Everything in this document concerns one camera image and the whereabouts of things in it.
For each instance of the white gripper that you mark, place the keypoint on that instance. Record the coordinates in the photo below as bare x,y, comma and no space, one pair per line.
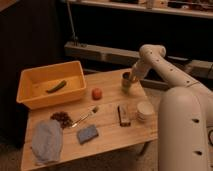
139,71

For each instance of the upper wooden shelf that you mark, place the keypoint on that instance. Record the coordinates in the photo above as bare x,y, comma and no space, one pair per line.
154,6

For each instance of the brown chalkboard eraser block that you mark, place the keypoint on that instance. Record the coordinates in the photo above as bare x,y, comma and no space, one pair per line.
123,116

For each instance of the green pepper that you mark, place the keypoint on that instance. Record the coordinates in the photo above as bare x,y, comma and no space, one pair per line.
57,87

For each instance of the yellow plastic tray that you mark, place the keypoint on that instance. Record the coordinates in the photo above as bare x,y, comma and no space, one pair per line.
34,82

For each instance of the metal pole stand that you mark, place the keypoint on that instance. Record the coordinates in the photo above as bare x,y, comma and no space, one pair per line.
74,37

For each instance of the grey low shelf bench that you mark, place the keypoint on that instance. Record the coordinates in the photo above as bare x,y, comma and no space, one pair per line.
195,68

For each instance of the stack of white bowls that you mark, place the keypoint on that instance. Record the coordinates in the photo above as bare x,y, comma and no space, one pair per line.
144,111

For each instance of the dark grey cup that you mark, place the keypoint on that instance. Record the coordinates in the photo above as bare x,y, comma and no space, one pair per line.
126,77

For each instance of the grey blue cloth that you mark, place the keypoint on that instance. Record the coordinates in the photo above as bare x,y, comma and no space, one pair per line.
47,142

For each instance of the light green cup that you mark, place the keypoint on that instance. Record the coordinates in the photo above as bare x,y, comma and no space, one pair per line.
126,85

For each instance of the blue sponge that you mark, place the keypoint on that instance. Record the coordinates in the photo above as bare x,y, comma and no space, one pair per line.
86,134

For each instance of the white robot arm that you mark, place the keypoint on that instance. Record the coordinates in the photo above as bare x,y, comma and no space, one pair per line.
185,113

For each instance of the wooden table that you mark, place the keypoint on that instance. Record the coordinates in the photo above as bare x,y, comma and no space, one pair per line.
111,135

